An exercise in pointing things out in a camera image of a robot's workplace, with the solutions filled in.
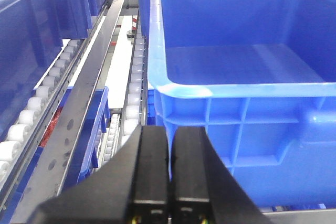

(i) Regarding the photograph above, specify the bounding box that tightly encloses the middle white roller track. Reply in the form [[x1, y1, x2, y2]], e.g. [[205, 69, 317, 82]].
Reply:
[[99, 34, 146, 165]]

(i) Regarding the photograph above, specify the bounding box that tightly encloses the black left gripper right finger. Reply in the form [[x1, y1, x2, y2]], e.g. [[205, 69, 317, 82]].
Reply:
[[172, 126, 271, 223]]

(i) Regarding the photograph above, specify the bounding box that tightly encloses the white roller track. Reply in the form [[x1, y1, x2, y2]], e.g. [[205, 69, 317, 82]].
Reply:
[[99, 34, 146, 165], [1, 39, 82, 182]]

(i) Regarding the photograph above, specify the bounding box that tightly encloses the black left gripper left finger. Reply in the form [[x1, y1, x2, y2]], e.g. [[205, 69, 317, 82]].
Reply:
[[28, 125, 168, 223]]

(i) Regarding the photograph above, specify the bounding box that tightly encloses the large blue crate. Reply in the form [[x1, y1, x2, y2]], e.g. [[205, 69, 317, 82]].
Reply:
[[148, 0, 335, 207]]

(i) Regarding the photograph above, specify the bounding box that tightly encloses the left blue crate on rollers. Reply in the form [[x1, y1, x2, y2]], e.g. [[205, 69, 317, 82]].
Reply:
[[1, 0, 92, 139]]

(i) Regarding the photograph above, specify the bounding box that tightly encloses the grey steel rack beam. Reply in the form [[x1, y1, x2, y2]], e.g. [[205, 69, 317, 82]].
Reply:
[[11, 0, 125, 223]]

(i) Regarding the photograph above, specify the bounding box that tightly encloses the lower blue crate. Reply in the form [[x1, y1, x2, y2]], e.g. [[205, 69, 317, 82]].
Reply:
[[1, 87, 111, 223]]

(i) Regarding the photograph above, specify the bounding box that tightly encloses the left white roller track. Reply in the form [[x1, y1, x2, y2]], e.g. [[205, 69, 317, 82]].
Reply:
[[1, 39, 82, 182]]

